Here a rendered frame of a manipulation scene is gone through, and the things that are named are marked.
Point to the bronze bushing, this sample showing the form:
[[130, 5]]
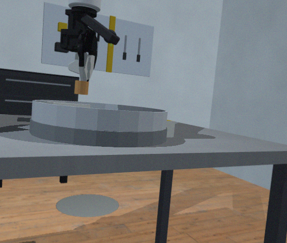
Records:
[[81, 87]]

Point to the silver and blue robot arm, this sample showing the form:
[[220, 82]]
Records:
[[108, 35]]

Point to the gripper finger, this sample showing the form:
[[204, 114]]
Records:
[[79, 65], [91, 64]]

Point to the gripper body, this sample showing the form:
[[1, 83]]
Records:
[[70, 38]]

